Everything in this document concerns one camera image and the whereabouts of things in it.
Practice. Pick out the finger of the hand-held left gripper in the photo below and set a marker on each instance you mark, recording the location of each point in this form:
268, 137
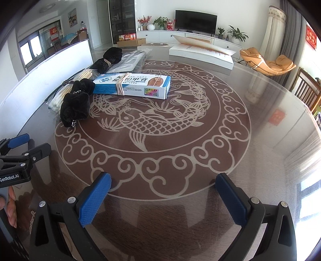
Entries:
18, 141
37, 151

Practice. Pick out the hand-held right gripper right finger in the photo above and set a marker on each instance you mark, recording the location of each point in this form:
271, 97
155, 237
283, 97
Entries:
233, 200

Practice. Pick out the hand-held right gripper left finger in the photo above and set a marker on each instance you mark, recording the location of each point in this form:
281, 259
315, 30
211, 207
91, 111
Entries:
94, 199

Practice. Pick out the clear bag of wooden sticks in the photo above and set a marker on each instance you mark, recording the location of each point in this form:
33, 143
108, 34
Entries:
62, 91

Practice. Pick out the blue and white box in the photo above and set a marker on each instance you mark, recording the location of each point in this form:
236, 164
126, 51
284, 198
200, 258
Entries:
135, 85

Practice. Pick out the person's left hand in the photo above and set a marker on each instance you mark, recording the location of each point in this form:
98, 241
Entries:
12, 208

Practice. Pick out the white upright board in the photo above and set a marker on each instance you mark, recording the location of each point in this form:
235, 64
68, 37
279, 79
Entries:
45, 72

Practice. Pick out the table with blue cloth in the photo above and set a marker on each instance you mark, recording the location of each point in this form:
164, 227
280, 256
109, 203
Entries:
67, 39

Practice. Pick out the clear plastic flat package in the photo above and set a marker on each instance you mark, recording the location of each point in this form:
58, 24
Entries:
130, 61

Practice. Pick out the wooden chair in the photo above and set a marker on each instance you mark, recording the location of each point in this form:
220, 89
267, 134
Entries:
307, 87

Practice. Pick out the orange lounge chair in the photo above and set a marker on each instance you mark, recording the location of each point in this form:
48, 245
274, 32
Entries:
270, 64

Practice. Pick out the brown cardboard box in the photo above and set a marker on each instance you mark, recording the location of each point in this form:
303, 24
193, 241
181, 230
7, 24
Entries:
131, 43

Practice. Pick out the orange printed carton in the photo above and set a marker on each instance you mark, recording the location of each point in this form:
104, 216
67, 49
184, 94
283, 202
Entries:
127, 37

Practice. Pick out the white flat box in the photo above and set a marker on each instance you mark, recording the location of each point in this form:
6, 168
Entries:
200, 56

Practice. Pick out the dark glass display cabinet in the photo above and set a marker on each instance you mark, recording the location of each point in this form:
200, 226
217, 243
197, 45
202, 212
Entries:
122, 20

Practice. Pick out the large leafy potted plant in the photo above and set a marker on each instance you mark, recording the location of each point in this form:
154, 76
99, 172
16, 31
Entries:
237, 34

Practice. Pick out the red flowers in white vase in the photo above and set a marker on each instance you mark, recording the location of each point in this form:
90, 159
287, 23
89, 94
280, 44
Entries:
145, 22

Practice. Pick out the small potted plant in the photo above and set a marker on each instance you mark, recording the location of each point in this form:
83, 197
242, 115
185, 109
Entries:
220, 32

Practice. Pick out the white television cabinet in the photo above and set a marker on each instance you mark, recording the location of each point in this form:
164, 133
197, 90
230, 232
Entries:
160, 36

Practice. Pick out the grey curtain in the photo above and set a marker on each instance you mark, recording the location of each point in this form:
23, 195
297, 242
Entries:
292, 37

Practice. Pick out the white covered standing air conditioner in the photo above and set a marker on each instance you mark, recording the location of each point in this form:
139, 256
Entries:
272, 30

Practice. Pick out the green potted plant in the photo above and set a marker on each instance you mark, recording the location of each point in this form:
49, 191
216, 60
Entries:
160, 22

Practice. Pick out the black television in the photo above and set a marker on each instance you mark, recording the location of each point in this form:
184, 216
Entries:
196, 21

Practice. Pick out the red gift box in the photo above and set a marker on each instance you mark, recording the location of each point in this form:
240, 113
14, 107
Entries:
171, 25

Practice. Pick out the framed wall painting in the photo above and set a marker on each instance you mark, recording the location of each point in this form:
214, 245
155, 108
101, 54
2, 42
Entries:
72, 17

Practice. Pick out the red wall hanging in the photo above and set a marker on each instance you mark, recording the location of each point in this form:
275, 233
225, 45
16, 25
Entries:
311, 36

